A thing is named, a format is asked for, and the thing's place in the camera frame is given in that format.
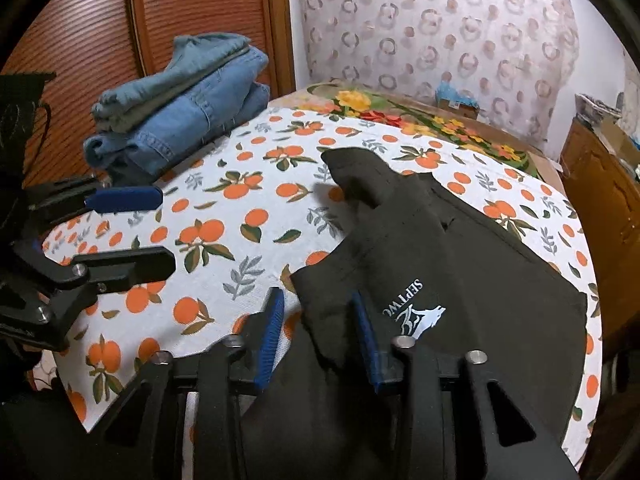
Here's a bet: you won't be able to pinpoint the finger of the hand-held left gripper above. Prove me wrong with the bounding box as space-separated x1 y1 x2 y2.
0 240 177 353
22 176 164 232

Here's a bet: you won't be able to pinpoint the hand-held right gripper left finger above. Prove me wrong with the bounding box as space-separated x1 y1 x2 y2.
97 287 286 480

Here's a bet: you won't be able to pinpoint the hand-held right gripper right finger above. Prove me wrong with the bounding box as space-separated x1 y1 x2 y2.
350 290 581 480

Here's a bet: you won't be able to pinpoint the black pants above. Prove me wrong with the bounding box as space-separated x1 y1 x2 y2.
240 147 588 480

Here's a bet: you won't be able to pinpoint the orange fruit print sheet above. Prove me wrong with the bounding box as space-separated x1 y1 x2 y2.
32 105 603 471

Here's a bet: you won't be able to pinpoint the brown slatted wooden wardrobe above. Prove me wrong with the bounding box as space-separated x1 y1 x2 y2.
0 0 297 187

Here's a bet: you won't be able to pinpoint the blue denim jeans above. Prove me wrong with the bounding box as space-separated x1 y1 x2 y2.
82 46 272 177

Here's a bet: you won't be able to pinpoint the faded light blue jeans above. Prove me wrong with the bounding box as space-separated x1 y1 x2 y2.
92 32 251 131

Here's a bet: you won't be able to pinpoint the dark cloth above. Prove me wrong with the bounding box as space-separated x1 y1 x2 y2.
0 352 101 480

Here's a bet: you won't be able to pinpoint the floral blanket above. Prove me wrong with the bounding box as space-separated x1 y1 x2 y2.
270 80 566 181

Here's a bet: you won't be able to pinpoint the small cardboard box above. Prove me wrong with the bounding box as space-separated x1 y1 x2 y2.
437 94 482 121

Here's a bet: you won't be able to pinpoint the blue plastic bag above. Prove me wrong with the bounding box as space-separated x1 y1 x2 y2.
436 80 481 107

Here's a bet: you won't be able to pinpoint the brown wooden cabinet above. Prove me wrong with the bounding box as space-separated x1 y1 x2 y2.
559 115 640 361

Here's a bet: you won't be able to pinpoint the open cardboard box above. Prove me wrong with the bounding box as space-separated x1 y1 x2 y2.
575 91 640 167

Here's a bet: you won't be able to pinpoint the circle pattern lace curtain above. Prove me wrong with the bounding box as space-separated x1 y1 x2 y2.
297 0 581 158

